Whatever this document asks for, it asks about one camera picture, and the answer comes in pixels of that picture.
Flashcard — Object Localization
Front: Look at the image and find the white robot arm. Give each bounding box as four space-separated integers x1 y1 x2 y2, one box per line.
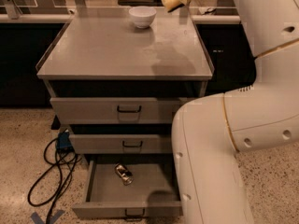
172 0 299 224

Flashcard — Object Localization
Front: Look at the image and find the grey metal drawer cabinet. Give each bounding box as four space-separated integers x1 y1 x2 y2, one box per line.
37 7 213 158

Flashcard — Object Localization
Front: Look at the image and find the grey middle drawer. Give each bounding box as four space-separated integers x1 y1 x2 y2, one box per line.
69 134 172 154

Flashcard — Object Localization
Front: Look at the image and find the grey drawer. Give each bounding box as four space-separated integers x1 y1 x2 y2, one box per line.
73 155 182 219
50 97 189 124
69 134 172 154

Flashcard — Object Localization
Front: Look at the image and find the grey top drawer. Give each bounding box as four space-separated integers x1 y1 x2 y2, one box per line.
50 97 189 124

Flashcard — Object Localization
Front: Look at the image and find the grey bottom drawer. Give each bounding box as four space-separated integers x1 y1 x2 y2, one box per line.
73 155 182 219

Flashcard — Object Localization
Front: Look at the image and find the white ceramic bowl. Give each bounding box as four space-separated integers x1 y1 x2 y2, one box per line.
129 7 157 28

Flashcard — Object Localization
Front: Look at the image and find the crushed shiny metal can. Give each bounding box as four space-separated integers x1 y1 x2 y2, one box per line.
114 163 134 186

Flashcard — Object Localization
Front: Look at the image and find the blue power adapter box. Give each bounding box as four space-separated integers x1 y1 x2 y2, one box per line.
55 131 73 151

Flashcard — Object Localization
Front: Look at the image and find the blue tape floor marker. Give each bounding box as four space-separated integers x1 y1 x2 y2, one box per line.
30 210 64 224

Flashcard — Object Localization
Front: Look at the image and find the black floor cable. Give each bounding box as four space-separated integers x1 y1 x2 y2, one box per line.
27 136 82 224

